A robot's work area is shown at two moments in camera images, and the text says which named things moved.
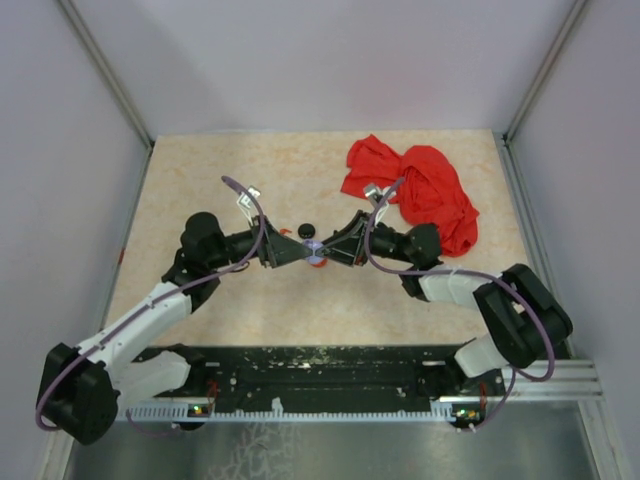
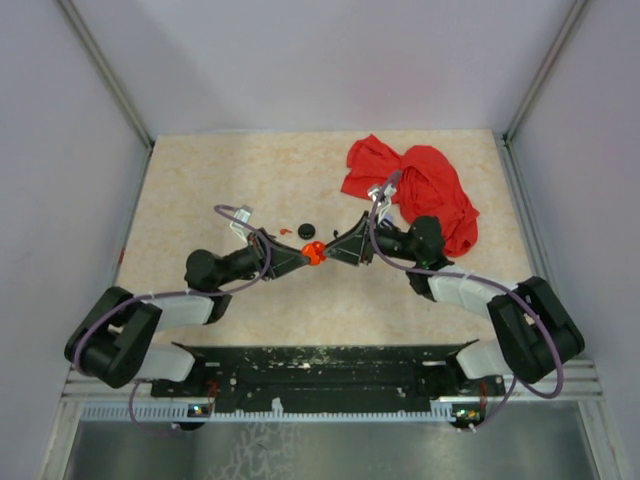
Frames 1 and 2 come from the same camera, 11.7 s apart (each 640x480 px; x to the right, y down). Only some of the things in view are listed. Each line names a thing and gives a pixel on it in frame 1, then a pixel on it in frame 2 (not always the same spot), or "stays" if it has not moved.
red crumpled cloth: x=428 y=192 stays
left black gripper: x=276 y=249 → x=284 y=259
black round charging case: x=306 y=230 stays
